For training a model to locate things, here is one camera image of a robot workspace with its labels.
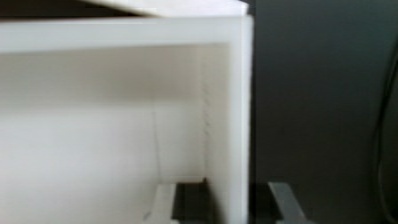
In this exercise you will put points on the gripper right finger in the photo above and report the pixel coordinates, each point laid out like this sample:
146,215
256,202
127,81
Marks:
288,205

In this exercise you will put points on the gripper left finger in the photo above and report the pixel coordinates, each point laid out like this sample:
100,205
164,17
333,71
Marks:
192,208

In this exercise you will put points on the white drawer cabinet box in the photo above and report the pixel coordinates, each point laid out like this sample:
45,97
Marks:
125,98

